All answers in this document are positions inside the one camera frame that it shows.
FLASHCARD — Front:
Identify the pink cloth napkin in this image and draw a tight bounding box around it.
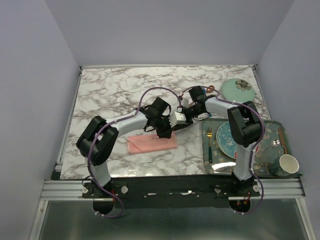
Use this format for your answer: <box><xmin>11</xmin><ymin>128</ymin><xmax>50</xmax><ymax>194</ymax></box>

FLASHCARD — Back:
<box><xmin>127</xmin><ymin>133</ymin><xmax>178</xmax><ymax>155</ymax></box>

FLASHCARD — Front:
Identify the silver spoon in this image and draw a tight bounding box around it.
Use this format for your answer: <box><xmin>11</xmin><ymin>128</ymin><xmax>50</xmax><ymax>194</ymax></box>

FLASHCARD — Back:
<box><xmin>265</xmin><ymin>139</ymin><xmax>281</xmax><ymax>150</ymax></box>

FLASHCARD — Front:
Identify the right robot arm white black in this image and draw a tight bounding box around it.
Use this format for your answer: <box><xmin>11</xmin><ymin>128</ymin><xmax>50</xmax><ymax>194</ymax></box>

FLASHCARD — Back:
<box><xmin>169</xmin><ymin>85</ymin><xmax>265</xmax><ymax>196</ymax></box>

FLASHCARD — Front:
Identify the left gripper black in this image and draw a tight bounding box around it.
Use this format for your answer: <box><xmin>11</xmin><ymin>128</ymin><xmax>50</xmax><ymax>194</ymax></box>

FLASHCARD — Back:
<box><xmin>153</xmin><ymin>115</ymin><xmax>177</xmax><ymax>140</ymax></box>

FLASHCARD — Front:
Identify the wooden handled knife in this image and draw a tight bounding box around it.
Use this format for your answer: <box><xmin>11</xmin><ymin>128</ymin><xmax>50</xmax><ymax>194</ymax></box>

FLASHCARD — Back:
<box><xmin>278</xmin><ymin>127</ymin><xmax>288</xmax><ymax>155</ymax></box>

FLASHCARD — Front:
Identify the green floral serving tray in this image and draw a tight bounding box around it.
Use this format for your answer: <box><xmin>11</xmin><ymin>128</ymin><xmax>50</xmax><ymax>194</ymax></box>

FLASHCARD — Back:
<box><xmin>201</xmin><ymin>118</ymin><xmax>291</xmax><ymax>178</ymax></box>

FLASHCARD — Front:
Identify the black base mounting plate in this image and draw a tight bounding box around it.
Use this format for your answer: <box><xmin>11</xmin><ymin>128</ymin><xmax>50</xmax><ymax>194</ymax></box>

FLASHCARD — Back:
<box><xmin>82</xmin><ymin>174</ymin><xmax>260</xmax><ymax>209</ymax></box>

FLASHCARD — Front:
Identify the aluminium frame rail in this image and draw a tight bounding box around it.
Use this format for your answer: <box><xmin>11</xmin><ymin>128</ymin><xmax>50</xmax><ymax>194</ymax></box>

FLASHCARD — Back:
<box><xmin>40</xmin><ymin>178</ymin><xmax>306</xmax><ymax>201</ymax></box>

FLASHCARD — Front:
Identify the gold fork green handle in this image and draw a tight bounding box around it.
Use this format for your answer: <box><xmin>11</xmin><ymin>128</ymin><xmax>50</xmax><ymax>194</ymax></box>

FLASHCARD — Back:
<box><xmin>206</xmin><ymin>127</ymin><xmax>213</xmax><ymax>164</ymax></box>

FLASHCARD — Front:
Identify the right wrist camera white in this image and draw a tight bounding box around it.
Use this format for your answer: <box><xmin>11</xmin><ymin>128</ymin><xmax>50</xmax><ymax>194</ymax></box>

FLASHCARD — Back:
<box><xmin>181</xmin><ymin>98</ymin><xmax>189</xmax><ymax>108</ymax></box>

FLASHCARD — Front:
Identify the white paper cup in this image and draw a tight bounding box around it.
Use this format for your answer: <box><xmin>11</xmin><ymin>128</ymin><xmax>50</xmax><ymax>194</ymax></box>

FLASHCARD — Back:
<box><xmin>277</xmin><ymin>154</ymin><xmax>300</xmax><ymax>176</ymax></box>

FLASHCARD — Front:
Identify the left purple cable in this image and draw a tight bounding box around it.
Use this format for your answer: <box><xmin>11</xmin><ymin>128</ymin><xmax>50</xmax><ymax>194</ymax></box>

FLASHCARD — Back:
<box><xmin>86</xmin><ymin>87</ymin><xmax>182</xmax><ymax>218</ymax></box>

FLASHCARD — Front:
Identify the mint green floral plate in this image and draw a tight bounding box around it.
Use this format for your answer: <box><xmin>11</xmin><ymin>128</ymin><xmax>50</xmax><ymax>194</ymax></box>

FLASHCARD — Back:
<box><xmin>221</xmin><ymin>78</ymin><xmax>256</xmax><ymax>103</ymax></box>

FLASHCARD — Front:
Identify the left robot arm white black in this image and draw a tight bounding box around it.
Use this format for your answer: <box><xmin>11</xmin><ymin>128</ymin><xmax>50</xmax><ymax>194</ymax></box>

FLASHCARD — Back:
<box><xmin>76</xmin><ymin>97</ymin><xmax>172</xmax><ymax>198</ymax></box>

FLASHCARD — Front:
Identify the red and teal plate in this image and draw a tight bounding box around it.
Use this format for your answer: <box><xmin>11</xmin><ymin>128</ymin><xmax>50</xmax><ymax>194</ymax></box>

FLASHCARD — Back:
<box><xmin>216</xmin><ymin>121</ymin><xmax>237</xmax><ymax>159</ymax></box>

